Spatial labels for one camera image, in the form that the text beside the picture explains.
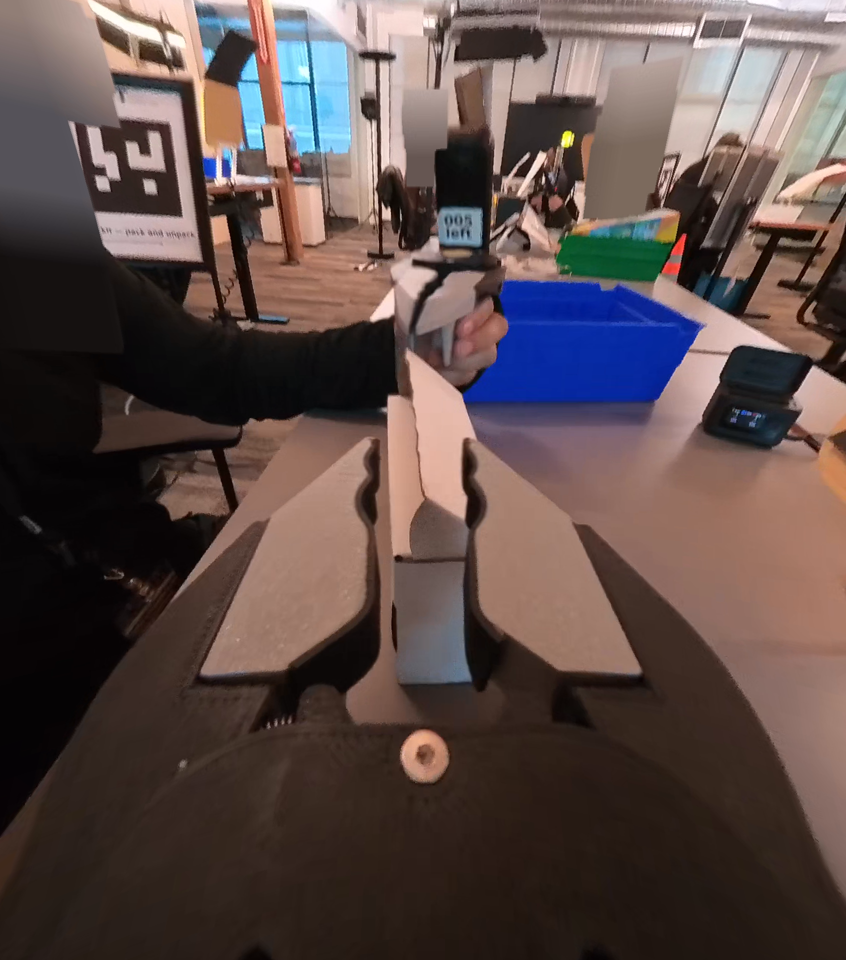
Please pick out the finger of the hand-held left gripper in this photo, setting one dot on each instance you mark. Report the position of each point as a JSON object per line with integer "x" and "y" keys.
{"x": 442, "y": 304}
{"x": 404, "y": 315}

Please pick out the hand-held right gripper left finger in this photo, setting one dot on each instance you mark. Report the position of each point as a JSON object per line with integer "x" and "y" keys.
{"x": 295, "y": 600}

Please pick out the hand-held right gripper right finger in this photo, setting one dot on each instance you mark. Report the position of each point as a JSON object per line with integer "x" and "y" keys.
{"x": 550, "y": 600}

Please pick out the white cardboard mailer box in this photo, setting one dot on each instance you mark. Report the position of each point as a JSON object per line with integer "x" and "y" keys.
{"x": 430, "y": 450}

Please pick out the blue plastic bin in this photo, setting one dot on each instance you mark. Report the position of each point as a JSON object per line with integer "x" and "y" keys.
{"x": 580, "y": 352}

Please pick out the white hobby robot arm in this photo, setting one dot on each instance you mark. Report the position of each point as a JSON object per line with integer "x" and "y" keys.
{"x": 519, "y": 172}

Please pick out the person's left forearm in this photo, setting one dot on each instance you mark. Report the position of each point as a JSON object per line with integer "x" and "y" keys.
{"x": 258, "y": 367}

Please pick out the person's left hand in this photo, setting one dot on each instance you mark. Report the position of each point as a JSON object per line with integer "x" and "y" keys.
{"x": 483, "y": 345}

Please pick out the black monitor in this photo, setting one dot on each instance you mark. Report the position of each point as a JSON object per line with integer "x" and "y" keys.
{"x": 539, "y": 131}

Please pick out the black pole stand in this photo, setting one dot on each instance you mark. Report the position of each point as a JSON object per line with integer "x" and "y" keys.
{"x": 378, "y": 150}

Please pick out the green plastic bin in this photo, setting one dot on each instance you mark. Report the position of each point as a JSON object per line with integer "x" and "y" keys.
{"x": 610, "y": 259}

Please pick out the colourful printed pack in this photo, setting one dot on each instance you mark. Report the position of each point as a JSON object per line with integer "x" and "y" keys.
{"x": 633, "y": 226}

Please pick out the dark grey chair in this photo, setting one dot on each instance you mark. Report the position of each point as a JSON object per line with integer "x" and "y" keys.
{"x": 168, "y": 439}

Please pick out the black standing desk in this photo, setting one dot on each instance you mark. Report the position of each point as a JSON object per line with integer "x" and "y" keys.
{"x": 243, "y": 187}

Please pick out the orange traffic cone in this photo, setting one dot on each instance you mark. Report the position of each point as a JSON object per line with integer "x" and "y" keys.
{"x": 674, "y": 259}

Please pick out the black charging case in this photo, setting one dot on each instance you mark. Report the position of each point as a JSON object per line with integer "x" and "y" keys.
{"x": 757, "y": 397}

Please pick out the framed marker sign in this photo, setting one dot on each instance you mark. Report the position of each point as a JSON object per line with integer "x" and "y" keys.
{"x": 145, "y": 165}

